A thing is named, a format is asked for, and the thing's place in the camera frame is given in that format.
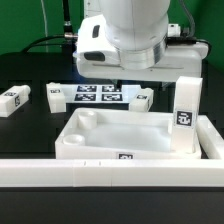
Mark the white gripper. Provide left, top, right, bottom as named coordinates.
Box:
left=74, top=15, right=209, bottom=82

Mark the white desk top tray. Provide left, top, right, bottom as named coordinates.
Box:
left=55, top=108, right=201, bottom=159

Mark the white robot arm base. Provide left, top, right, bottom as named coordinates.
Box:
left=84, top=0, right=101, bottom=18

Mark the white right fence bar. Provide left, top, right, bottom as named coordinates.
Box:
left=196, top=115, right=224, bottom=161

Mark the white fence bar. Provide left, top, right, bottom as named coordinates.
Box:
left=0, top=159, right=224, bottom=187
left=196, top=115, right=224, bottom=161

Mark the white tag mat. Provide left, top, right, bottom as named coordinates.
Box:
left=59, top=83, right=140, bottom=103

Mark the white front fence bar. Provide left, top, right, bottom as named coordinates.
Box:
left=0, top=159, right=224, bottom=187

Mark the black cable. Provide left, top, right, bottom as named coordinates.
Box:
left=20, top=0, right=80, bottom=54

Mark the white thin cable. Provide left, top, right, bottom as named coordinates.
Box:
left=40, top=0, right=50, bottom=54

